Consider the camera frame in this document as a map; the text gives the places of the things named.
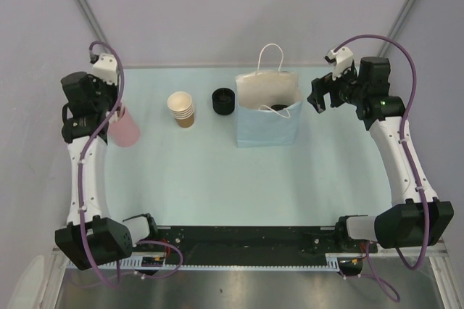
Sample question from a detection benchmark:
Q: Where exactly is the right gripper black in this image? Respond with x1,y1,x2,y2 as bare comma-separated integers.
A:
307,61,367,113

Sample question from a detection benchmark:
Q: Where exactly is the pink cup holder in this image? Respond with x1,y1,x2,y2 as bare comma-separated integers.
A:
108,105,141,147

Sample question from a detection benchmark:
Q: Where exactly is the light blue paper bag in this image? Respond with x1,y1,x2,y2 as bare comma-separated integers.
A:
234,43,304,149

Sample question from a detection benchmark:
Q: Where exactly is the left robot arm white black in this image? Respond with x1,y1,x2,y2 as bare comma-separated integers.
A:
54,72,160,271

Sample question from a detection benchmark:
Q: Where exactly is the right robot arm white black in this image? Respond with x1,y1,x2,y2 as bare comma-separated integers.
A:
307,54,454,252

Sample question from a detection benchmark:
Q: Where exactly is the stack of brown paper cups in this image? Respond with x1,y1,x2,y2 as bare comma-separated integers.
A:
167,91,194,128

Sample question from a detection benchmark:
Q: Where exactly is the stack of black lids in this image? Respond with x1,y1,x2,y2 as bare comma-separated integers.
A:
212,88,235,115

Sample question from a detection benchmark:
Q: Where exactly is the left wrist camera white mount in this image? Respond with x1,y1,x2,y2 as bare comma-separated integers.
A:
90,54,119,86

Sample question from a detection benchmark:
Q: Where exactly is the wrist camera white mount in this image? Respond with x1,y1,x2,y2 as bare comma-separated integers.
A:
324,46,354,81
90,54,119,86

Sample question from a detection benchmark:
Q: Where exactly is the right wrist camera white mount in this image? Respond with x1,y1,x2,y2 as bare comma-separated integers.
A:
324,46,354,81

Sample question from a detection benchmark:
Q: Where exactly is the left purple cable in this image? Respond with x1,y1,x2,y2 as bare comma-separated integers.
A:
70,41,184,290

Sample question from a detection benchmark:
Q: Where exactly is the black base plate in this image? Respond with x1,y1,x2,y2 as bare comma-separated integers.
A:
154,225,366,267

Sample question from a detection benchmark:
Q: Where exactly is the grey slotted cable duct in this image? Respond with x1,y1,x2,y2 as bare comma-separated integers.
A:
108,253,360,271

